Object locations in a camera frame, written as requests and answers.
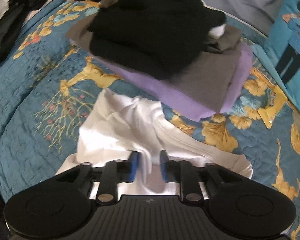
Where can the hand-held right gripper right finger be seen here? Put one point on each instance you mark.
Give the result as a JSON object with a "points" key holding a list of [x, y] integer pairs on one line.
{"points": [[164, 167]]}

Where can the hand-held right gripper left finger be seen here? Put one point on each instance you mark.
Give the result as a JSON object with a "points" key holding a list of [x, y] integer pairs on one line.
{"points": [[133, 167]]}

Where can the blue floral quilt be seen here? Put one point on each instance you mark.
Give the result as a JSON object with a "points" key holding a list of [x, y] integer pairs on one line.
{"points": [[27, 117]]}

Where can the stack of folded clothes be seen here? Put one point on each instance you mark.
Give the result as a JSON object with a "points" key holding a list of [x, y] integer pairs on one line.
{"points": [[210, 72]]}

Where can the folded black sweater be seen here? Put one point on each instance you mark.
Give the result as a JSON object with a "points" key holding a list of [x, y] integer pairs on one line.
{"points": [[152, 30]]}

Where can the blue cartoon cushion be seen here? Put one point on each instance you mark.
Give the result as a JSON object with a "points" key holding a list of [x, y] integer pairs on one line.
{"points": [[290, 42]]}

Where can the white printed t-shirt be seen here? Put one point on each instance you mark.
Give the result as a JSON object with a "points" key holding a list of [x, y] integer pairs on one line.
{"points": [[120, 125]]}

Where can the gold foil packet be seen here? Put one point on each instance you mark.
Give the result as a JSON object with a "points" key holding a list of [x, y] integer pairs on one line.
{"points": [[271, 112]]}

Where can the black jacket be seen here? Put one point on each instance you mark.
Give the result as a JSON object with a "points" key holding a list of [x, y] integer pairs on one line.
{"points": [[20, 10]]}

